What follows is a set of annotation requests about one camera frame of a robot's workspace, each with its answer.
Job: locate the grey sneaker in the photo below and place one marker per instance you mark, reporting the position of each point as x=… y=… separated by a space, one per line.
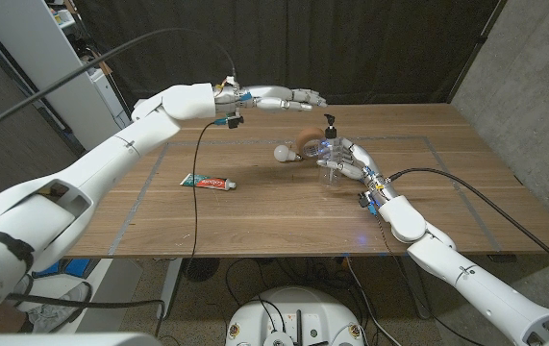
x=57 y=310

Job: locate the white table leg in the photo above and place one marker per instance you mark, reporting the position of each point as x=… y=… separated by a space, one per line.
x=170 y=283
x=411 y=283

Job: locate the black round floor object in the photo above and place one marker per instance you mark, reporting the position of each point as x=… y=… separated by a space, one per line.
x=202 y=269

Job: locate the black backdrop pole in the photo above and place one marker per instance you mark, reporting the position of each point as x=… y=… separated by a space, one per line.
x=476 y=48

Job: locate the white robot torso base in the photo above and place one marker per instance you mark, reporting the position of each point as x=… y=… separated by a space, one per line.
x=298 y=307

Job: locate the dark fabric curtain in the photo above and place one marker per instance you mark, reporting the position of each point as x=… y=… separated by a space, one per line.
x=351 y=48

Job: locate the red teal toothpaste tube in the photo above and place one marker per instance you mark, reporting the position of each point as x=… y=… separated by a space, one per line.
x=207 y=182

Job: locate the white blue mobile base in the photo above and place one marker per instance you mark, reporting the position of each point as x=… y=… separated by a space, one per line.
x=74 y=266

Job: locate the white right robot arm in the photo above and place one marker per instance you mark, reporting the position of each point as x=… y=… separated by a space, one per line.
x=471 y=283

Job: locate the white light bulb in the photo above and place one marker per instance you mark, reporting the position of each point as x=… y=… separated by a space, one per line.
x=281 y=153

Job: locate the white storage cabinet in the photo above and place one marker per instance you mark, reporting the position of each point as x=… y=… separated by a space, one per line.
x=48 y=53

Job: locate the clear dispenser bottle black pump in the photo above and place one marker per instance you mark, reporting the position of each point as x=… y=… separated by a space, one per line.
x=330 y=130

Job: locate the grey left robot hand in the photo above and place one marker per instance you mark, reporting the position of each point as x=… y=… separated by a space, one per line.
x=274 y=92

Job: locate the brown packing tape roll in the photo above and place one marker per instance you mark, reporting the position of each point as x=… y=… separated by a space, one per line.
x=307 y=136

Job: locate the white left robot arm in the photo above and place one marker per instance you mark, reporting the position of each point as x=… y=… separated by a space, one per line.
x=101 y=163

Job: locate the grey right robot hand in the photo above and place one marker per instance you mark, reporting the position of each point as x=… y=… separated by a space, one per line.
x=360 y=163

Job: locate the light wooden table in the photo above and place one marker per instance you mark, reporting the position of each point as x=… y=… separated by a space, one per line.
x=399 y=139

